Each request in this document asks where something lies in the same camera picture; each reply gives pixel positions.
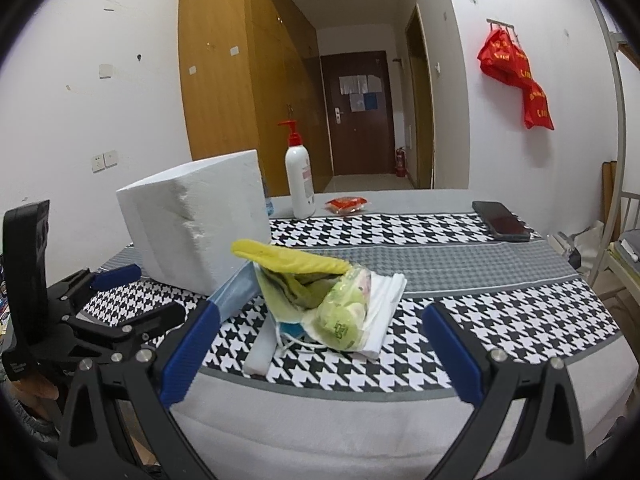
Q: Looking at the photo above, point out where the white tissue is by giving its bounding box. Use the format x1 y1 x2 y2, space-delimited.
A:
355 273 408 360

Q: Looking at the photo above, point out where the wooden side door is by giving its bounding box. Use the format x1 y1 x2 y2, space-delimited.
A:
405 4 435 188

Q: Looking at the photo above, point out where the white red pump bottle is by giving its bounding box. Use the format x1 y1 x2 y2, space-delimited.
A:
279 119 316 219

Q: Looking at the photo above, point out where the houndstooth patterned table cloth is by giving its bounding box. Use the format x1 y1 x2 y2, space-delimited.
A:
79 188 632 480

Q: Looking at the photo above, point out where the wooden wardrobe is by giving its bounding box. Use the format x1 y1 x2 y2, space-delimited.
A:
178 0 333 196

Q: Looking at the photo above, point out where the green snack packet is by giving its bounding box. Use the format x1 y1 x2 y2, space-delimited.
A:
303 266 372 351

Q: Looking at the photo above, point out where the red hanging bag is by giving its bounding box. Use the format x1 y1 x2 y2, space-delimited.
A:
477 23 554 131

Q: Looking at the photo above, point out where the white wall switch plate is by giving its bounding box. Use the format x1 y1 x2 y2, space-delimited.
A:
99 64 114 79

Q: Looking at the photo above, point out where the white styrofoam box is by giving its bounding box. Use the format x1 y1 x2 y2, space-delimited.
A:
116 150 271 296

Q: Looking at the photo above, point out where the white wall socket pair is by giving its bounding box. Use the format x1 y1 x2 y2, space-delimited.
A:
91 151 119 174

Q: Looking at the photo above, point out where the black smartphone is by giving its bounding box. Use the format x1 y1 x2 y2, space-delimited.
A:
472 200 530 243

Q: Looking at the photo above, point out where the red snack packet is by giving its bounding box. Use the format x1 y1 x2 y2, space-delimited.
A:
326 196 368 216

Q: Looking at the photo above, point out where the red fire extinguisher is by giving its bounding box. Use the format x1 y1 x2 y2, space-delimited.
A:
395 148 407 178

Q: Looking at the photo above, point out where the dark brown entrance door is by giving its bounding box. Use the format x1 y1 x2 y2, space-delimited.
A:
321 51 395 176

